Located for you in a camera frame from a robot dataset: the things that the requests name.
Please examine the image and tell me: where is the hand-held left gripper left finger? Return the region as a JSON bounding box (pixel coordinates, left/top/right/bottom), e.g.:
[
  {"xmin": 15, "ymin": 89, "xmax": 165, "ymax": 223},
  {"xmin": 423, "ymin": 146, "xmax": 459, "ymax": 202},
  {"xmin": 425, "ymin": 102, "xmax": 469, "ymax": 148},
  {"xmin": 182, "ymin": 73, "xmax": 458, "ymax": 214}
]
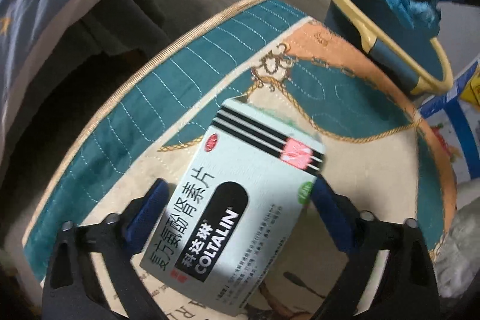
[{"xmin": 41, "ymin": 179, "xmax": 169, "ymax": 320}]

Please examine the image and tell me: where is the teal bin with yellow rim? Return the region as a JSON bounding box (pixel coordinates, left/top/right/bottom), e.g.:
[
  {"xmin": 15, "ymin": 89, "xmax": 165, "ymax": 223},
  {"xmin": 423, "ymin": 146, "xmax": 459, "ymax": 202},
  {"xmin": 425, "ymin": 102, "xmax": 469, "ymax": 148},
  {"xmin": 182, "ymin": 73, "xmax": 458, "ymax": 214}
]
[{"xmin": 324, "ymin": 0, "xmax": 454, "ymax": 96}]

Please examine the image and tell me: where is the blue box with strawberry print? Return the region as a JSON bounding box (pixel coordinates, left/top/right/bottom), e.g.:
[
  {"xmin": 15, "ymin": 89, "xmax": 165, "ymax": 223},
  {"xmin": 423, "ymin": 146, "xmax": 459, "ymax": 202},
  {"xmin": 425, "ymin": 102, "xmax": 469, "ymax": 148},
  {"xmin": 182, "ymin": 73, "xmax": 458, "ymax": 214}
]
[{"xmin": 418, "ymin": 59, "xmax": 480, "ymax": 180}]

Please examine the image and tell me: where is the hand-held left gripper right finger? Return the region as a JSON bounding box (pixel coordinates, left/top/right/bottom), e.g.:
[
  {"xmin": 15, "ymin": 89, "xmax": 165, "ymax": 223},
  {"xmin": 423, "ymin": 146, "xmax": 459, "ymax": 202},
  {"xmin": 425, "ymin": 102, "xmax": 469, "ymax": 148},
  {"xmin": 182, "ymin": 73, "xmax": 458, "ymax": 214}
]
[{"xmin": 311, "ymin": 177, "xmax": 439, "ymax": 320}]

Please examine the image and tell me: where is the pale green medicine box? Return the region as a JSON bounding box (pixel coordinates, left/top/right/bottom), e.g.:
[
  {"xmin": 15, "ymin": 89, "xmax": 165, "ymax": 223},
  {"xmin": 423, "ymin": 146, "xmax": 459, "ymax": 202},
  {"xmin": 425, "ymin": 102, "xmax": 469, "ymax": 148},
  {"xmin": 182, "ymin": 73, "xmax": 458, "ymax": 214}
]
[{"xmin": 139, "ymin": 97, "xmax": 326, "ymax": 319}]

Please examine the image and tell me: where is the patterned teal and orange cushion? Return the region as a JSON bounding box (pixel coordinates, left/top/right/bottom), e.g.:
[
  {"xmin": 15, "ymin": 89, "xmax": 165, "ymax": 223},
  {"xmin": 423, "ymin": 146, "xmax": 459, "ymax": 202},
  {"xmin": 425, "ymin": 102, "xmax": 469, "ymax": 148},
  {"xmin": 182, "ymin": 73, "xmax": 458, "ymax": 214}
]
[{"xmin": 22, "ymin": 0, "xmax": 456, "ymax": 320}]

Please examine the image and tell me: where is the grey bed base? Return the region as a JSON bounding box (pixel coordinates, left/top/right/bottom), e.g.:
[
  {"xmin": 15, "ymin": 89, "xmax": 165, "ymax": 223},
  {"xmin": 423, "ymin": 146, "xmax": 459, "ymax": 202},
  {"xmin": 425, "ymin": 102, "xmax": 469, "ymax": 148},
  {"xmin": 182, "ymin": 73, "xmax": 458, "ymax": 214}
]
[{"xmin": 49, "ymin": 0, "xmax": 169, "ymax": 88}]

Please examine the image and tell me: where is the yellow box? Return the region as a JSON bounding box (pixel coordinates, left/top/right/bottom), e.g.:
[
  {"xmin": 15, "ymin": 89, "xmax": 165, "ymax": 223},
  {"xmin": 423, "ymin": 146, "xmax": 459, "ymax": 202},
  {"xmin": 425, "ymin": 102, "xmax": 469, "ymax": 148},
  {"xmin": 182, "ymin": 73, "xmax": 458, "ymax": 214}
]
[{"xmin": 463, "ymin": 70, "xmax": 480, "ymax": 103}]

